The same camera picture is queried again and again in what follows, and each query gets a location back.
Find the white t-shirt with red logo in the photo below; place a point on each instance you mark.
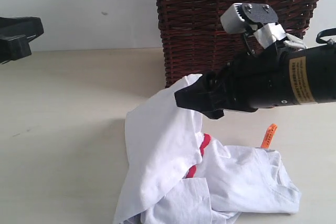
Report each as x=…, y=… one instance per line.
x=178, y=174

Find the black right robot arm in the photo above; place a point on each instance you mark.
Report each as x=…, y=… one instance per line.
x=312, y=75

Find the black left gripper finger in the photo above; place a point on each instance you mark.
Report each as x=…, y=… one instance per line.
x=14, y=48
x=31, y=27

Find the dark brown wicker basket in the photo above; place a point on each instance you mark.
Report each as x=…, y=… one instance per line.
x=203, y=35

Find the orange garment tag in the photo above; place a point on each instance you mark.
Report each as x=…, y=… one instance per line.
x=270, y=132

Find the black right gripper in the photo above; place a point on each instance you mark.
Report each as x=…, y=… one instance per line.
x=246, y=84

